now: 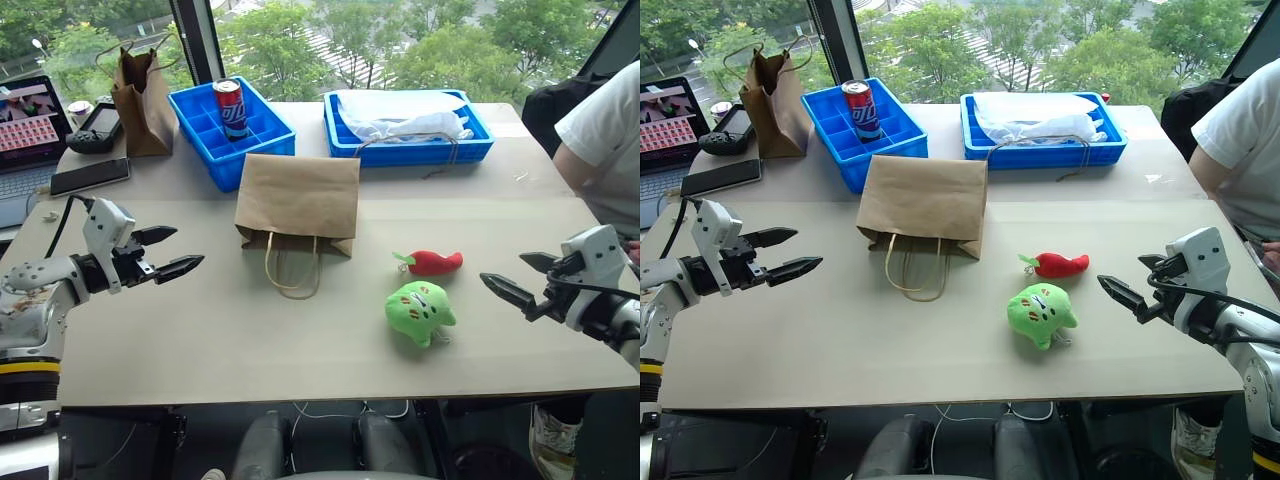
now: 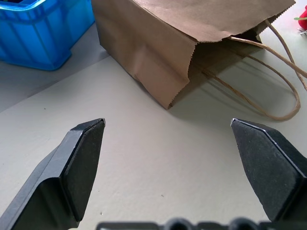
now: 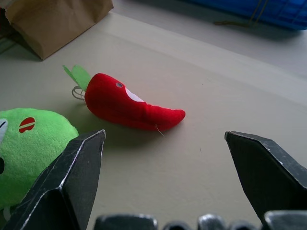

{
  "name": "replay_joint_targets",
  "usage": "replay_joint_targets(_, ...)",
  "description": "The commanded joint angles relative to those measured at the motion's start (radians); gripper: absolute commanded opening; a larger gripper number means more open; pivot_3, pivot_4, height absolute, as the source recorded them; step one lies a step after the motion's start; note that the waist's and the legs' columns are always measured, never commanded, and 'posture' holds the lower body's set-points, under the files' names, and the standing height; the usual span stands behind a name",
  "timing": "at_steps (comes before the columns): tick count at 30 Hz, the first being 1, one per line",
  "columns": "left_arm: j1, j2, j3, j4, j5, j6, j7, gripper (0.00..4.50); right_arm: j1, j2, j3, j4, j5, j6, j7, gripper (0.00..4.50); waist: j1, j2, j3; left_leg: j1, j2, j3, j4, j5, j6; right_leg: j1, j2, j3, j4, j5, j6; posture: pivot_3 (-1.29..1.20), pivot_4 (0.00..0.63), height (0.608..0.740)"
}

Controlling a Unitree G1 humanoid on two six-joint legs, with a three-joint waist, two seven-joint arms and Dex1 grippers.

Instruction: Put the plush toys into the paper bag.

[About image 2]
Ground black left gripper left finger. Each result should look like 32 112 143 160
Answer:
0 117 106 230

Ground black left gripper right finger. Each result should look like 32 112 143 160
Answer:
230 118 307 223

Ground blue plastic bin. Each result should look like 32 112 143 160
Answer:
0 0 96 71

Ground red toy with green band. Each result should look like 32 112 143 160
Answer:
294 4 307 34

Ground brown paper bag with handles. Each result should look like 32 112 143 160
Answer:
91 0 307 122

